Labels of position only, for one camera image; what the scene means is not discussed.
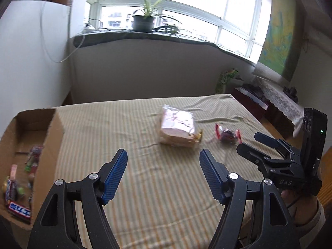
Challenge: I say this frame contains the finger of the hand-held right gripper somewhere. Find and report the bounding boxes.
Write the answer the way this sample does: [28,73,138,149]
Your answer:
[254,132,283,151]
[237,143,286,170]

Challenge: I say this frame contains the white cable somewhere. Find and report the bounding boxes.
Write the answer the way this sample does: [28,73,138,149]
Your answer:
[40,0,86,63]

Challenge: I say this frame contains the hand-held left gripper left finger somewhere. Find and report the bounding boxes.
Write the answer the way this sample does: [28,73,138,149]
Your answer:
[27,149,128,249]

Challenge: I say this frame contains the low potted plant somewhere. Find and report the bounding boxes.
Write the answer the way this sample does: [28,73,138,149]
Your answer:
[153,23,192,40]

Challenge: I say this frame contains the snack packets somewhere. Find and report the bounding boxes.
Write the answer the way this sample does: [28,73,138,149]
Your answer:
[5,179,32,223]

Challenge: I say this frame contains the cardboard box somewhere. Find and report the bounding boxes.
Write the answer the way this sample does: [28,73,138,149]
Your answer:
[0,107,65,232]

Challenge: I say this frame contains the person's right forearm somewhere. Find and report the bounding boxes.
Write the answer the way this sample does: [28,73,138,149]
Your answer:
[293,200,326,242]

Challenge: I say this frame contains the large potted plant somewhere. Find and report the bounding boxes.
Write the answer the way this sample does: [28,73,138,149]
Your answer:
[127,0,182,33]

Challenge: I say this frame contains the white cabinet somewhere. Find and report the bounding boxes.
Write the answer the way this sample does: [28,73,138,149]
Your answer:
[0,0,72,115]

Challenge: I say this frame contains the white framed window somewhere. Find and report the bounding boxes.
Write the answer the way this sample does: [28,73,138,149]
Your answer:
[84,0,271,63]

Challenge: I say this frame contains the white lace cloth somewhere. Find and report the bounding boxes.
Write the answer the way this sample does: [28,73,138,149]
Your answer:
[253,74,312,138]

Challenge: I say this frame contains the bagged bread with pink label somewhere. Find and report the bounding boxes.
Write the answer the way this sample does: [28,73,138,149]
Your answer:
[158,104,202,148]

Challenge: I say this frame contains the striped bedsheet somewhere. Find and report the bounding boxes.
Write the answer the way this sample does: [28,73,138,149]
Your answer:
[52,93,293,249]

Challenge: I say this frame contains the dark wooden cabinet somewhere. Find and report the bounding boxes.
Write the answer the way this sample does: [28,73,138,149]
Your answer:
[232,84,296,135]

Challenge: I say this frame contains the dark figurine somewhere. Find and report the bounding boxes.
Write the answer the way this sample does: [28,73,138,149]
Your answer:
[283,85,299,101]

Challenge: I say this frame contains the dark stone windowsill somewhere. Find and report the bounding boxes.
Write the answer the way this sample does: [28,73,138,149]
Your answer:
[73,28,260,65]

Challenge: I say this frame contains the person's right hand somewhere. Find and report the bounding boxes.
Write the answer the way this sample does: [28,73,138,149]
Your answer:
[281,189,319,225]

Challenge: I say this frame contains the small red-edged dark snack pack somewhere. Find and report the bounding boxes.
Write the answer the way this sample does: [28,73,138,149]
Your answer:
[215,123,243,146]

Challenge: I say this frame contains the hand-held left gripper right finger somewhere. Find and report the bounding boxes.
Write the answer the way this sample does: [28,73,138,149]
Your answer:
[199,149,301,249]

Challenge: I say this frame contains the wall map poster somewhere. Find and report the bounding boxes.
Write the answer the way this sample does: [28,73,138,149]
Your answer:
[255,0,305,82]

